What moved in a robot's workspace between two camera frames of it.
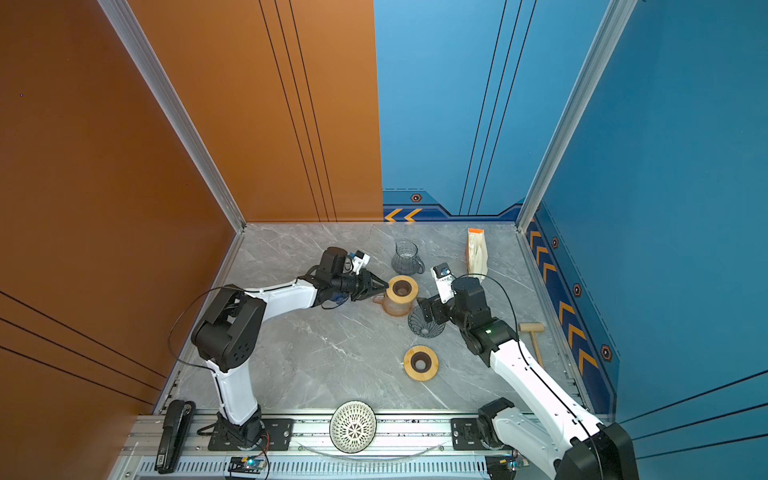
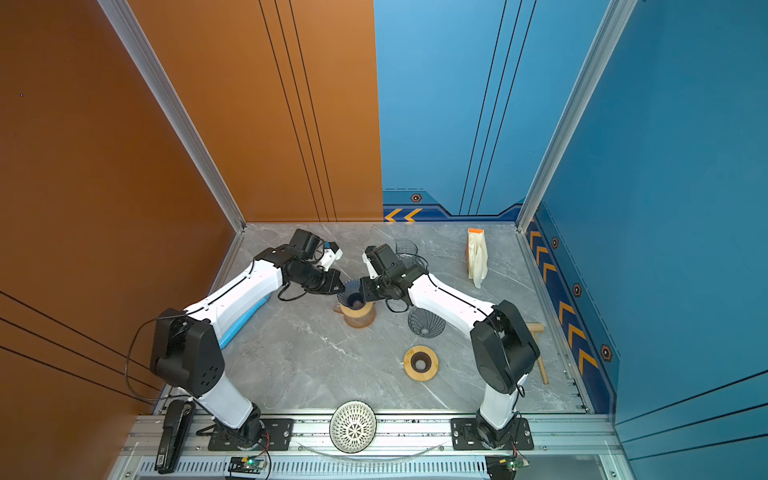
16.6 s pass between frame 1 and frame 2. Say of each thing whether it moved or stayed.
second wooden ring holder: stayed
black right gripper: moved
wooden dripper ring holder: moved
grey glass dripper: stayed
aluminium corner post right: stayed
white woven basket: stayed
